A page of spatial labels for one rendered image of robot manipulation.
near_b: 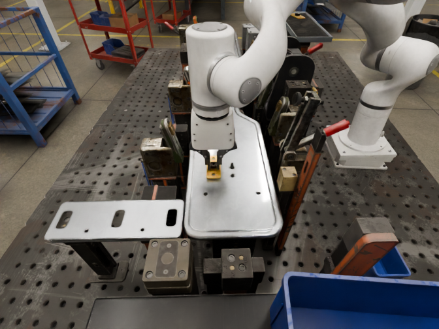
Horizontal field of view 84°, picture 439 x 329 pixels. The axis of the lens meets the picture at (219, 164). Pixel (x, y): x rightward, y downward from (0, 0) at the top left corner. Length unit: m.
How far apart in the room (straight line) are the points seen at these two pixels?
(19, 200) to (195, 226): 1.93
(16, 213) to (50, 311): 1.44
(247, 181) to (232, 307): 0.30
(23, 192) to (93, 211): 1.79
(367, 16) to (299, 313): 0.73
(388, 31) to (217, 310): 0.81
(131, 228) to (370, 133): 0.97
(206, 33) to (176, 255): 0.37
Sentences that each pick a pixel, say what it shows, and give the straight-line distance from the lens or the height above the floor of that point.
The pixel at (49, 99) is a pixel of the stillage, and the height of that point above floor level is 0.16.
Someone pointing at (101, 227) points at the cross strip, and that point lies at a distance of 0.60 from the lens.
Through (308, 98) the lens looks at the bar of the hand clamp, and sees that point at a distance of 0.57.
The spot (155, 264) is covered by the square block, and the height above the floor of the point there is 1.06.
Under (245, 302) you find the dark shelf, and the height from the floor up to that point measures 1.03.
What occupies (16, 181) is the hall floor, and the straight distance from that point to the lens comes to 2.54.
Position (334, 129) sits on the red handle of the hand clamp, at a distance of 0.63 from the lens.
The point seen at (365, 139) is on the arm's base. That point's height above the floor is 0.82.
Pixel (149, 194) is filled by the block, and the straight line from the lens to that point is 0.65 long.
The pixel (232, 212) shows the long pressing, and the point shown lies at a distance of 0.57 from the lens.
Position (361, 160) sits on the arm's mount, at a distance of 1.21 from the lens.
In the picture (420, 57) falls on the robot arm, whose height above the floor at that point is 1.17.
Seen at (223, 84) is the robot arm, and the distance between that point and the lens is 0.41.
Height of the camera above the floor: 1.47
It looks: 45 degrees down
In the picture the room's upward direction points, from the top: straight up
